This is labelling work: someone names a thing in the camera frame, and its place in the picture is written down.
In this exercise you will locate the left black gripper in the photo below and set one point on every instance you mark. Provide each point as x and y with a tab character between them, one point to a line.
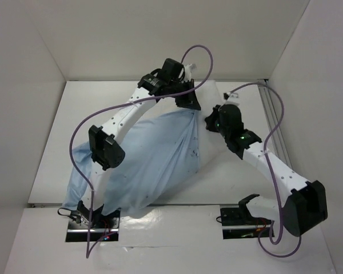
190	101

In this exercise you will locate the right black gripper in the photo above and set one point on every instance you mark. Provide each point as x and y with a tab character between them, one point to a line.
212	117

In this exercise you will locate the white pillow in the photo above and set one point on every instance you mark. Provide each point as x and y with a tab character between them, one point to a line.
210	142

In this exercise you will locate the light blue pillowcase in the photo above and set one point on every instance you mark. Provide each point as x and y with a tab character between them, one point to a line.
160	154

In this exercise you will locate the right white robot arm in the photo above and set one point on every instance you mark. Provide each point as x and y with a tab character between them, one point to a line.
301	204

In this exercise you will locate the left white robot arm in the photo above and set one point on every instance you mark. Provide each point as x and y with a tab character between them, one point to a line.
174	79

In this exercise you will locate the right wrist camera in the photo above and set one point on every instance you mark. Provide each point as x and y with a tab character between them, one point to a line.
231	98

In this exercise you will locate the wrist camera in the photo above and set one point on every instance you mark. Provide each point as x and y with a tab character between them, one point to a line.
231	98
188	71

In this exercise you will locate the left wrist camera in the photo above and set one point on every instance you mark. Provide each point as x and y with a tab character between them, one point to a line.
188	71

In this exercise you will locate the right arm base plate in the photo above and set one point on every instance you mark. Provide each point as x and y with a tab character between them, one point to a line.
235	226

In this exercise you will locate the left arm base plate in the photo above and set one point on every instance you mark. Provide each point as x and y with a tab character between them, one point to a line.
106	228

